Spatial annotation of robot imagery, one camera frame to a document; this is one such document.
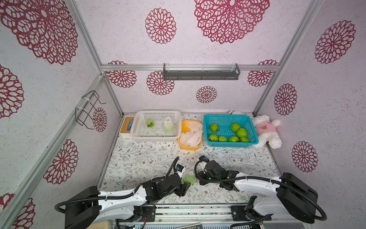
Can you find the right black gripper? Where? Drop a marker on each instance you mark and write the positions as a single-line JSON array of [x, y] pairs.
[[202, 177]]

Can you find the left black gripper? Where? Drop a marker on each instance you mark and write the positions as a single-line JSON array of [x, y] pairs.
[[183, 189]]

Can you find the white foam net sleeve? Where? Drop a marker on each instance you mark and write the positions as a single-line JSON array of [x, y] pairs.
[[168, 120], [149, 122], [188, 173]]

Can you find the green custard apple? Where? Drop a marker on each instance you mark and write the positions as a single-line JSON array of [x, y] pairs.
[[149, 123], [169, 127], [214, 128], [235, 127], [241, 133], [244, 139], [213, 138], [222, 139], [189, 178]]

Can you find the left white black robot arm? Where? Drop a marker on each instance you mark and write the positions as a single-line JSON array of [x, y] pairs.
[[92, 206]]

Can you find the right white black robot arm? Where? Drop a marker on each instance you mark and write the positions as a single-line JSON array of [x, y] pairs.
[[286, 195]]

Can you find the pile of white foam nets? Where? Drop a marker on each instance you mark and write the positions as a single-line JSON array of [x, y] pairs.
[[191, 138]]

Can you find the floral table mat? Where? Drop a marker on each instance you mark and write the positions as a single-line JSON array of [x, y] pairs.
[[133, 162]]

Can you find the teal plastic basket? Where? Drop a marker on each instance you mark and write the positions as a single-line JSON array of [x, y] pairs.
[[224, 121]]

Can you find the yellow plastic tray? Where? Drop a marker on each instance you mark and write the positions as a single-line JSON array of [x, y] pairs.
[[186, 127]]

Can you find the white plastic basket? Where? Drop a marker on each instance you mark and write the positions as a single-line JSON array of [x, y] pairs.
[[148, 125]]

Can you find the white box wooden lid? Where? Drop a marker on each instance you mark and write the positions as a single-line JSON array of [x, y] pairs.
[[125, 130]]

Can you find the white teddy bear pink shirt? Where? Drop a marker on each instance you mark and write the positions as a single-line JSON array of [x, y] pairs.
[[267, 132]]

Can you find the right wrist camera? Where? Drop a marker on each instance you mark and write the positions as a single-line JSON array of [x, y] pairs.
[[203, 160]]

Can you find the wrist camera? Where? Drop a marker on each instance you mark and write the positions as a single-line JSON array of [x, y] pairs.
[[179, 170], [203, 160]]

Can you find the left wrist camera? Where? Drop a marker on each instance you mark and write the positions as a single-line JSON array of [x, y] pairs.
[[179, 170]]

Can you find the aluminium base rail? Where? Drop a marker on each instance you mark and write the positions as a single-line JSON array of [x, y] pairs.
[[202, 216]]

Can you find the black wire wall rack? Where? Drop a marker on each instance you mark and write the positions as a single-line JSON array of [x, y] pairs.
[[83, 113]]

